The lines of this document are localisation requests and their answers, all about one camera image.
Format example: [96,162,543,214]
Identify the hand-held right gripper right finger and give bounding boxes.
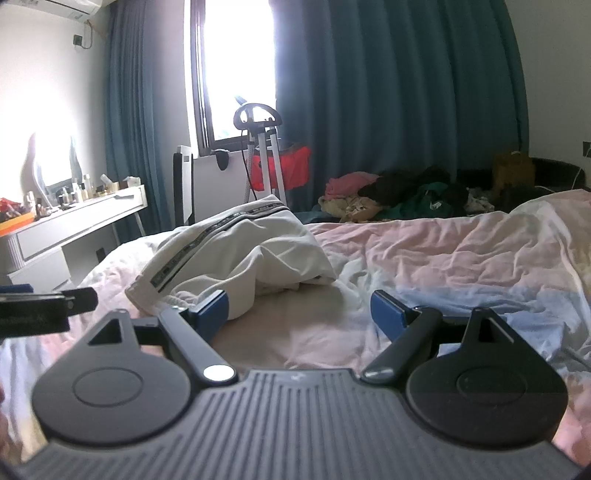
[361,290,536,383]

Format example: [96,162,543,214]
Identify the window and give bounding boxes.
[190,0,282,158]

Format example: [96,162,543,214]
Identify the green garment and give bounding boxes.
[382,182,463,219]

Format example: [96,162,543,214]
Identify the white pants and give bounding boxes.
[126,194,338,324]

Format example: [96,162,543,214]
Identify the wide teal curtain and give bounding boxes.
[272,0,529,213]

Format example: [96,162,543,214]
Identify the white panel heater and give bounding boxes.
[173,144,195,227]

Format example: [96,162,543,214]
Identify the white vanity desk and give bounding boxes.
[0,185,148,287]

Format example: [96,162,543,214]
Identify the white patterned garment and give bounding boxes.
[463,191,496,214]

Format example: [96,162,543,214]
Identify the beige garment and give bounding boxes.
[320,194,385,223]

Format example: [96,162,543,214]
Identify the group of cosmetic bottles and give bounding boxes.
[25,173,121,215]

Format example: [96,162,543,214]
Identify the pink garment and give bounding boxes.
[325,172,380,200]

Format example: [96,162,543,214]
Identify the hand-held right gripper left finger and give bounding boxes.
[69,291,238,387]

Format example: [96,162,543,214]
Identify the white air conditioner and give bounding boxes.
[34,0,105,21]

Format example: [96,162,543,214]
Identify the vanity mirror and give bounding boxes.
[21,131,84,195]

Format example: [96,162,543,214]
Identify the narrow teal curtain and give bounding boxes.
[105,0,197,232]

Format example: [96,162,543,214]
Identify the orange tray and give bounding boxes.
[0,213,37,237]

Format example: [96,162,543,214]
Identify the red bag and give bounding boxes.
[249,145,312,191]

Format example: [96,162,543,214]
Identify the pastel patchwork duvet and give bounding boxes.
[0,189,591,467]

